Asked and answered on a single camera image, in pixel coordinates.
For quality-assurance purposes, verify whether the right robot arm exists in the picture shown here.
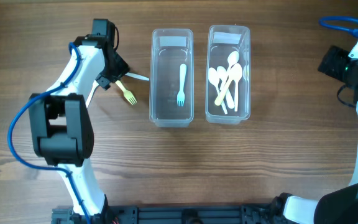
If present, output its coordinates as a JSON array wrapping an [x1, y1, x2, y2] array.
[[281, 46, 358, 224]]

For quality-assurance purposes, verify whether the white fork long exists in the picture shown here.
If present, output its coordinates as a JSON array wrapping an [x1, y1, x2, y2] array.
[[86, 80, 99, 108]]

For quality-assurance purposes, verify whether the left blue cable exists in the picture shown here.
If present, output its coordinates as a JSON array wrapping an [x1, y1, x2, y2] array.
[[7, 42, 91, 224]]

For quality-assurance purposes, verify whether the clear plastic container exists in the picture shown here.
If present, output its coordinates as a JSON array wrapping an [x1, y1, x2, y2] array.
[[149, 29, 194, 128], [205, 25, 251, 124]]

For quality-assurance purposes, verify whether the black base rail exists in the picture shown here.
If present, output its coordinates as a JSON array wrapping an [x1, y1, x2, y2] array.
[[51, 203, 279, 224]]

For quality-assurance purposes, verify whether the cream yellow fork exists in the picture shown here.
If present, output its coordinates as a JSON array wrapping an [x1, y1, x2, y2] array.
[[116, 80, 137, 105]]

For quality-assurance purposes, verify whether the white spoon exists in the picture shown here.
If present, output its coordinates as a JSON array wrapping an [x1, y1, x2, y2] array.
[[208, 67, 227, 115], [231, 63, 242, 112], [226, 51, 239, 76], [217, 66, 234, 109]]

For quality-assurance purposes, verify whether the pale blue fork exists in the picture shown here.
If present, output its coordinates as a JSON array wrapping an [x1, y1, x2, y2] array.
[[177, 63, 186, 106]]

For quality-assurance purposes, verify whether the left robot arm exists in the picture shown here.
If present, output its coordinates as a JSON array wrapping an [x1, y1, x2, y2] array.
[[29, 19, 129, 223]]

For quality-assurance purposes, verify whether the yellow spoon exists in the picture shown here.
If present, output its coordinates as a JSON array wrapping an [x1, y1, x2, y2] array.
[[214, 63, 242, 106]]

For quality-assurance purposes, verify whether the white fork pointing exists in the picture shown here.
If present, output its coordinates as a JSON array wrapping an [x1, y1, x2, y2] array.
[[126, 72, 149, 81]]

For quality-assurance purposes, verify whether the right clear plastic container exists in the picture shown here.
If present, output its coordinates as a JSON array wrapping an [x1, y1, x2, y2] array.
[[205, 25, 251, 124]]

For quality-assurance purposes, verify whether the left clear plastic container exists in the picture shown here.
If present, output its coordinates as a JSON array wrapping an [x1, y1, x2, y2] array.
[[149, 29, 194, 128]]

